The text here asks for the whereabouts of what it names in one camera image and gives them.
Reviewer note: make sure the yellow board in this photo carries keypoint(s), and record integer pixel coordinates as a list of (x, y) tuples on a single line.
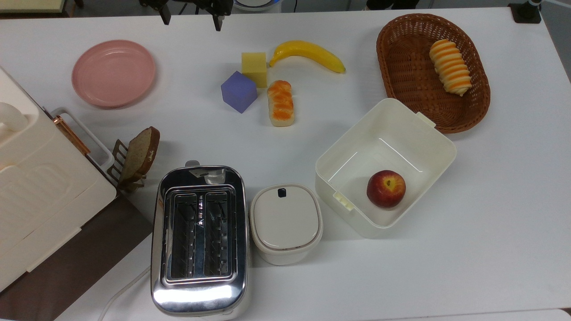
[(29, 5)]

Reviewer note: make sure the cream countertop oven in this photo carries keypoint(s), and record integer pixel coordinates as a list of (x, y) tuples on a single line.
[(44, 196)]

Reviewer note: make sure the brass toast rack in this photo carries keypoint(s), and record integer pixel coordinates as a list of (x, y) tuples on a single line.
[(117, 158)]

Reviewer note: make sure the blue white robot base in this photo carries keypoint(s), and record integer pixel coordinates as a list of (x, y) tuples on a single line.
[(256, 4)]

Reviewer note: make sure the white lidded pot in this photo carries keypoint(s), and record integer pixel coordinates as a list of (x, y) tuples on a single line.
[(285, 220)]

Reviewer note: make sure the yellow foam cube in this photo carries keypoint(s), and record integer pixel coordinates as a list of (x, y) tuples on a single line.
[(254, 64)]

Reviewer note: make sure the orange striped spiral bread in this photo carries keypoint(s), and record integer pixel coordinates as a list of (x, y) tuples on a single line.
[(450, 67)]

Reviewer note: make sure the purple foam cube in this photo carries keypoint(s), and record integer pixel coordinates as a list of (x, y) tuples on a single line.
[(238, 91)]

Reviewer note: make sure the yellow banana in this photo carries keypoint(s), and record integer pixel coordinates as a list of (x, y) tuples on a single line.
[(308, 52)]

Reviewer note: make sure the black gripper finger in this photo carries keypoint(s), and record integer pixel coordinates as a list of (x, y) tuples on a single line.
[(217, 21), (165, 17)]

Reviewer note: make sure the orange glazed bread loaf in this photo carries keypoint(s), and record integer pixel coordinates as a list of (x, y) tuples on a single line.
[(280, 104)]

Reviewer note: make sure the pink plate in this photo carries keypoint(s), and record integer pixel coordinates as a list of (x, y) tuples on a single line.
[(113, 73)]

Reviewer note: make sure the chrome two-slot toaster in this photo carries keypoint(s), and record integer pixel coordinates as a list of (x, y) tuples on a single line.
[(200, 294)]

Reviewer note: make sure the cream plastic container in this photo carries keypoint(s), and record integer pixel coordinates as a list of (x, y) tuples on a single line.
[(388, 147)]

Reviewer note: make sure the brown bread slice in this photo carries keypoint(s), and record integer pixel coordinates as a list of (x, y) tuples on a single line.
[(140, 154)]

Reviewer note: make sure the red apple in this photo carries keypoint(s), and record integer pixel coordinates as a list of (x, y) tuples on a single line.
[(386, 189)]

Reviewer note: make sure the brown wicker basket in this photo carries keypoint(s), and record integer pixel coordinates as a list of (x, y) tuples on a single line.
[(410, 71)]

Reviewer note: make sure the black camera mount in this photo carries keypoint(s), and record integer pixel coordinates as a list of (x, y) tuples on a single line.
[(525, 13)]

